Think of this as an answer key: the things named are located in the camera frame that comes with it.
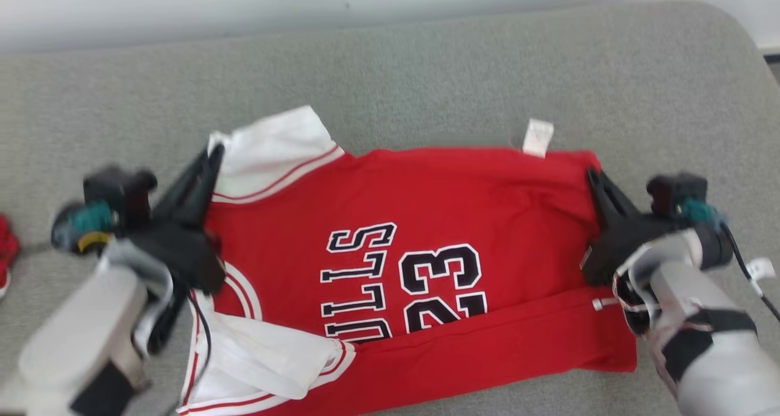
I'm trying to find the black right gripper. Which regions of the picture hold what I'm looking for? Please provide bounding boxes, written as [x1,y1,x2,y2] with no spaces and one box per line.
[580,167,672,286]

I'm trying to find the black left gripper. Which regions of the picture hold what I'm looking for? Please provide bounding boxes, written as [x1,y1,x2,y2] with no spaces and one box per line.
[125,143,227,295]

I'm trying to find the red white basketball jersey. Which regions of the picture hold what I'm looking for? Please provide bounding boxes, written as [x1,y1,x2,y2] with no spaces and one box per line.
[177,105,637,416]

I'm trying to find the red white basketball shorts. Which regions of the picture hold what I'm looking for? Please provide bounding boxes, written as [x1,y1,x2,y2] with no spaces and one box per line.
[0,214,21,299]

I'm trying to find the teal right camera connector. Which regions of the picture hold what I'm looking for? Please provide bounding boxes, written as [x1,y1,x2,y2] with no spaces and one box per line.
[679,198,727,229]

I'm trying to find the teal camera connector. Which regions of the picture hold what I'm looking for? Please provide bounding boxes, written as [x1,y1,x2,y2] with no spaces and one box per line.
[679,198,727,229]
[51,201,118,255]

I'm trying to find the teal left camera connector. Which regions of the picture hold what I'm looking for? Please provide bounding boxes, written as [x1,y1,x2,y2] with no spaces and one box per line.
[51,201,118,255]

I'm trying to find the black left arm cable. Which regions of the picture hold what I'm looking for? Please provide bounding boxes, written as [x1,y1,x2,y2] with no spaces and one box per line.
[188,288,213,369]

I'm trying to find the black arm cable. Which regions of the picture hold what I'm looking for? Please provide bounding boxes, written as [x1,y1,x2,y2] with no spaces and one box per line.
[722,221,780,322]
[188,288,213,369]

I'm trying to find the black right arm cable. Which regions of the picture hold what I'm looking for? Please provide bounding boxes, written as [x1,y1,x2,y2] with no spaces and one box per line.
[722,221,780,322]

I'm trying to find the white cable tag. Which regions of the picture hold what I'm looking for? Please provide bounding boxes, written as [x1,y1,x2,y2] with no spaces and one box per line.
[746,258,776,281]

